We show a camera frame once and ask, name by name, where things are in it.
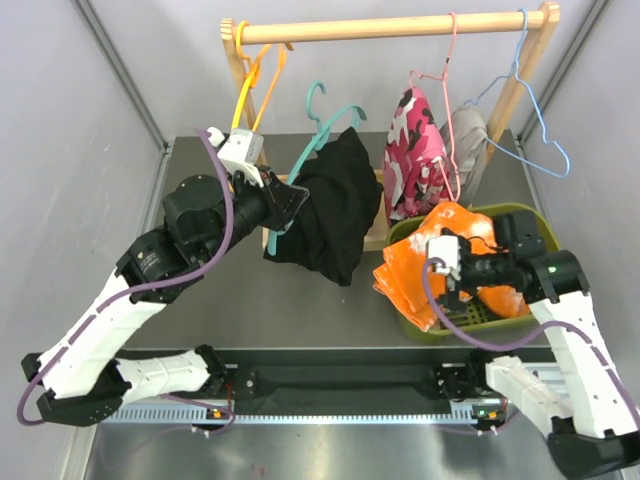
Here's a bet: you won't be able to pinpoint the grey slotted cable duct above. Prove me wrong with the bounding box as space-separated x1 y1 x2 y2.
99 402 496 425

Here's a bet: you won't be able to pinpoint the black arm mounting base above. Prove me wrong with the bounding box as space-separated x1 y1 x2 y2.
168 363 494 404

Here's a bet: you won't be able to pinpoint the orange white trousers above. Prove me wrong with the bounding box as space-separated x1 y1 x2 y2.
373 202 530 332

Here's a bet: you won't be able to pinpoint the grey trousers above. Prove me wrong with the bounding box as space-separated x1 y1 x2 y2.
447 106 488 207

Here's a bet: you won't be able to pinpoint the wooden clothes rack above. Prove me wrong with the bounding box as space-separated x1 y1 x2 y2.
220 1 561 257

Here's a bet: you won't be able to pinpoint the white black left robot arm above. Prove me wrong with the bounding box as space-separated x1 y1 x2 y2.
21 167 309 427

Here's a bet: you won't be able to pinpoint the pink camouflage trousers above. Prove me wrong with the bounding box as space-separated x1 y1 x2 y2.
382 87 452 225

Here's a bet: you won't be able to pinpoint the olive green plastic basket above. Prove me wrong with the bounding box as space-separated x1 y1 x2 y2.
383 203 559 344

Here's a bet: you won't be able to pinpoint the black trousers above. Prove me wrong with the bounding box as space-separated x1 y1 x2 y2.
263 127 383 287

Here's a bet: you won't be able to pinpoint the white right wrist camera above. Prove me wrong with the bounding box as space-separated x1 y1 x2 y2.
427 235 461 291

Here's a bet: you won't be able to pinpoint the pink wire hanger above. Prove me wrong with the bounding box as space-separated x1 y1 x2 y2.
409 12 461 202

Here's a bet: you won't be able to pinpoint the teal plastic hanger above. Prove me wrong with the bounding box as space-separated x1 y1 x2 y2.
264 82 366 254

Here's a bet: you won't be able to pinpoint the blue wire hanger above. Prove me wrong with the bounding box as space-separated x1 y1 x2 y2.
464 3 572 179

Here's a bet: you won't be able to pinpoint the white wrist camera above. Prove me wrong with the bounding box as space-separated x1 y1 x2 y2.
205 127 264 188
427 235 461 291

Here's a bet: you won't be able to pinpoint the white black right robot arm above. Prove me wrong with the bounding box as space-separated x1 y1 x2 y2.
422 210 639 479

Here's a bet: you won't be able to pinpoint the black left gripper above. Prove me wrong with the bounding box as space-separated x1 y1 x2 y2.
200 163 309 265

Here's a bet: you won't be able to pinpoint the orange plastic hanger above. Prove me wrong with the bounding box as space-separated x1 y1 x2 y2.
231 21 294 132

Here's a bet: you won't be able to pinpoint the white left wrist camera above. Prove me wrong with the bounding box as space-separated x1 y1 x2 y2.
205 127 264 188

